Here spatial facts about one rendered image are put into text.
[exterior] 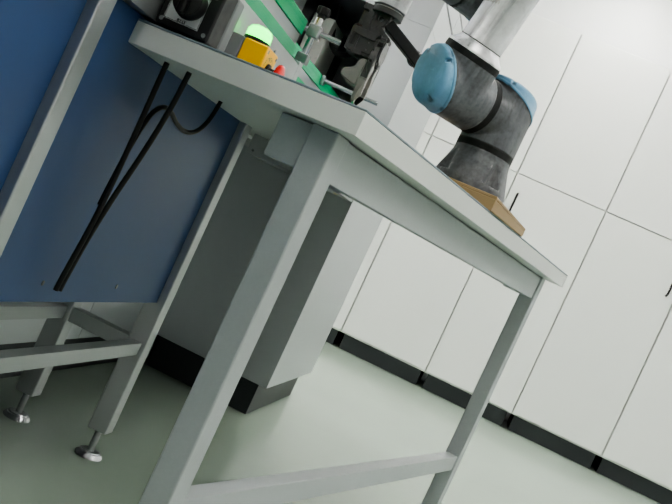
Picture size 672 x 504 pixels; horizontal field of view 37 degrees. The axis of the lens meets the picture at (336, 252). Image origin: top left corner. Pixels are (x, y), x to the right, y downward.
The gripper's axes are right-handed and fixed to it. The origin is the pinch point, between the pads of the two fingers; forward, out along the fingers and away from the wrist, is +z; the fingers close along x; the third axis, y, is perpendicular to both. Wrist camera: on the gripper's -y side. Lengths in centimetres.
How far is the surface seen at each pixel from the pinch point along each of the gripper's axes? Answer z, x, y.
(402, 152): 15, 81, -24
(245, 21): 3, 54, 13
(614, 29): -148, -390, -49
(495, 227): 15.0, 25.3, -38.6
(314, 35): -6.5, 13.7, 11.4
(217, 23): 9, 87, 6
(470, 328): 46, -345, -46
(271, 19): -2.1, 37.2, 14.0
